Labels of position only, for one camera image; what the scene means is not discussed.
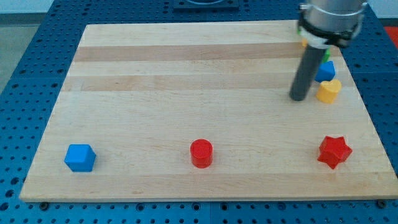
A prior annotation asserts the blue cube block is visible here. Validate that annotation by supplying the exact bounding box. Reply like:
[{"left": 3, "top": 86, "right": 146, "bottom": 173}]
[{"left": 64, "top": 144, "right": 96, "bottom": 172}]

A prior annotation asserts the green block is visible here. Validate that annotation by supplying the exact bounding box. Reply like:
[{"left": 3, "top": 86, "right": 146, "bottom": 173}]
[{"left": 322, "top": 49, "right": 330, "bottom": 63}]

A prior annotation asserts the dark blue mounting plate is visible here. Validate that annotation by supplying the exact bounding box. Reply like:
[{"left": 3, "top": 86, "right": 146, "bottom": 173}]
[{"left": 171, "top": 0, "right": 239, "bottom": 11}]

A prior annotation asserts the blue pentagon block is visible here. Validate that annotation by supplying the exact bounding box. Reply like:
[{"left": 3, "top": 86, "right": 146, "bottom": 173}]
[{"left": 315, "top": 61, "right": 336, "bottom": 83}]

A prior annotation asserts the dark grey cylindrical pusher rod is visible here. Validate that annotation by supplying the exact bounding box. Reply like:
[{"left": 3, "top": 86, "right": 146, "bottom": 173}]
[{"left": 289, "top": 45, "right": 326, "bottom": 101}]

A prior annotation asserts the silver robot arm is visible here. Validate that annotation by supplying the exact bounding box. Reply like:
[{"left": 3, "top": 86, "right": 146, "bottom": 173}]
[{"left": 289, "top": 0, "right": 368, "bottom": 101}]

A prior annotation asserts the wooden board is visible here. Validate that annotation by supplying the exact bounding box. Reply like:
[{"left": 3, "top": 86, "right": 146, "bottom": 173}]
[{"left": 20, "top": 21, "right": 397, "bottom": 202}]

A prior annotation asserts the yellow heart block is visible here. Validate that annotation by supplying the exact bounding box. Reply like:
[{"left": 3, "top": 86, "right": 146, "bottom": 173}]
[{"left": 315, "top": 79, "right": 342, "bottom": 104}]

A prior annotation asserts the red cylinder block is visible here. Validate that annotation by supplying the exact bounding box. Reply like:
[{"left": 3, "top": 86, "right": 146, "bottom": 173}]
[{"left": 190, "top": 139, "right": 213, "bottom": 169}]

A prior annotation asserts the red star block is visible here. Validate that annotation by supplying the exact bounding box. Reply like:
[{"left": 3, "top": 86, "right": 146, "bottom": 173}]
[{"left": 317, "top": 136, "right": 353, "bottom": 169}]

